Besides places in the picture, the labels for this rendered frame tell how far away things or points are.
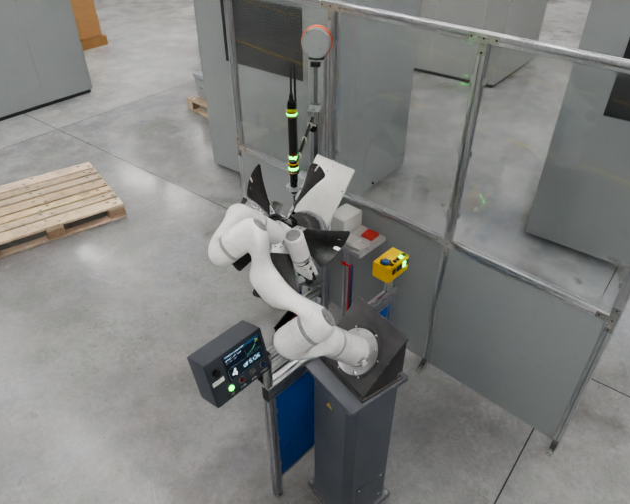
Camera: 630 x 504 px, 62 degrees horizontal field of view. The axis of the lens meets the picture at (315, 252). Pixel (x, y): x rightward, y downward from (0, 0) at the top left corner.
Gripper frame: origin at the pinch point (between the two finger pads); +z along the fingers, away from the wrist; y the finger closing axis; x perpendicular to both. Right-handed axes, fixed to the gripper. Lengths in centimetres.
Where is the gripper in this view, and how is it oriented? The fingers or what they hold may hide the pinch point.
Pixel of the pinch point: (309, 280)
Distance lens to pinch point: 239.9
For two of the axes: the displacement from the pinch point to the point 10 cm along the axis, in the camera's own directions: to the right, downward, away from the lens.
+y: -7.3, -4.2, 5.4
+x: -6.5, 6.6, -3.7
